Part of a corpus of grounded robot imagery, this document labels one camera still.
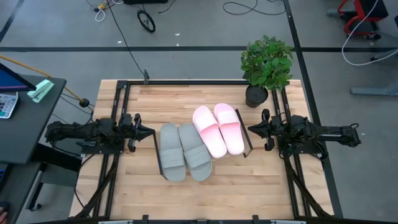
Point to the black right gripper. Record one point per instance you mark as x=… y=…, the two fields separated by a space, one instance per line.
x=273 y=129

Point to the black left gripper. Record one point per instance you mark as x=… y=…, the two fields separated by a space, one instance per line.
x=132 y=130

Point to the wooden shelf black metal legs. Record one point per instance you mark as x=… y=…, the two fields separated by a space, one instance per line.
x=245 y=134

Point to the pink rubber slide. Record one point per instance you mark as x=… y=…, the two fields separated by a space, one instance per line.
x=208 y=130
x=230 y=130

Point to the grey rubber slide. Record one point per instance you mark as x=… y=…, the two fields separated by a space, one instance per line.
x=172 y=155
x=197 y=158

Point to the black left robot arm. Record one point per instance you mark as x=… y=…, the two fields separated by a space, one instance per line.
x=77 y=130

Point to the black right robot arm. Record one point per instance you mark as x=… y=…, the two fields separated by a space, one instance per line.
x=311 y=133

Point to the black round knob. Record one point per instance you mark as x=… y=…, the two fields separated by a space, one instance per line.
x=84 y=103

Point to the green potted plant black pot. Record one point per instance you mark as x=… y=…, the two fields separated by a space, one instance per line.
x=267 y=62

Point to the black rig front bar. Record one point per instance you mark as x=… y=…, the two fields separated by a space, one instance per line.
x=174 y=222

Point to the mint green stapler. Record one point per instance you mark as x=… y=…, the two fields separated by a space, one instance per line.
x=40 y=90

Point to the grey table base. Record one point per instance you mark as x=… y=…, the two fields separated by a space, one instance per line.
x=373 y=91

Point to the black desk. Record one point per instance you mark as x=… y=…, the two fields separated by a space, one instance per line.
x=18 y=140

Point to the black box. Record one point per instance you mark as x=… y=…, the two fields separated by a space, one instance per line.
x=144 y=1

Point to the grey calculator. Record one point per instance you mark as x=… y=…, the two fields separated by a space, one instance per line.
x=7 y=105

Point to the computer monitor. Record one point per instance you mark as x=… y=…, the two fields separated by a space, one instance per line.
x=12 y=82

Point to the red and black cart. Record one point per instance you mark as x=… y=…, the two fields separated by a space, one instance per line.
x=377 y=7

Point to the black aluminium table frame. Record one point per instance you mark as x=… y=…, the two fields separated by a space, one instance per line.
x=192 y=82

